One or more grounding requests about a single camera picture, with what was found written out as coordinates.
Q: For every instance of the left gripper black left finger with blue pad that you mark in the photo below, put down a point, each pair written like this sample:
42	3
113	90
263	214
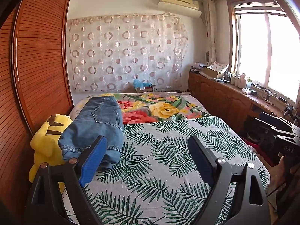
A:
45	204

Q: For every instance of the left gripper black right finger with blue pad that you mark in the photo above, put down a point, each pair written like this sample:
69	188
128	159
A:
241	184

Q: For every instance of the blue denim jeans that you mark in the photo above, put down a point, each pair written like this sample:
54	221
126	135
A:
100	116

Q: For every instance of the person's right hand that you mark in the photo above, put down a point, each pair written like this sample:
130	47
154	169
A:
286	168

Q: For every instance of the wooden sideboard cabinet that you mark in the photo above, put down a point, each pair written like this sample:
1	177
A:
227	101

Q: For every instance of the yellow plush toy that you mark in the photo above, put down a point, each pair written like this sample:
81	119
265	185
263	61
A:
45	143

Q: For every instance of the white pink bottle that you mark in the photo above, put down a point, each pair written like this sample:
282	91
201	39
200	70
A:
242	81

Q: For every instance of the palm leaf bed sheet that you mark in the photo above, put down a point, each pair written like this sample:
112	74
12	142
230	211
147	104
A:
156	180

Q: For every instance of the cardboard box on sideboard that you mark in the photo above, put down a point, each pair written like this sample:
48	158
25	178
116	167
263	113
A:
216	70

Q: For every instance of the floral blanket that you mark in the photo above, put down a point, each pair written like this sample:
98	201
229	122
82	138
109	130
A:
157	106

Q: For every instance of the wooden louvered wardrobe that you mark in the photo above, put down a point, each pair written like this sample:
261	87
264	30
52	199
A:
34	86

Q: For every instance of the beige side curtain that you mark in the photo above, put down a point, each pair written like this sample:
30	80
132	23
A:
210	16

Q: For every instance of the circle pattern sheer curtain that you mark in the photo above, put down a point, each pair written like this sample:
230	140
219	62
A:
108	53

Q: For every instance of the window with wooden frame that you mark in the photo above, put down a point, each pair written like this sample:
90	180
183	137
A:
264	45

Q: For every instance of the wall air conditioner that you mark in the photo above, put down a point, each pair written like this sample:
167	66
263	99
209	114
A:
188	8

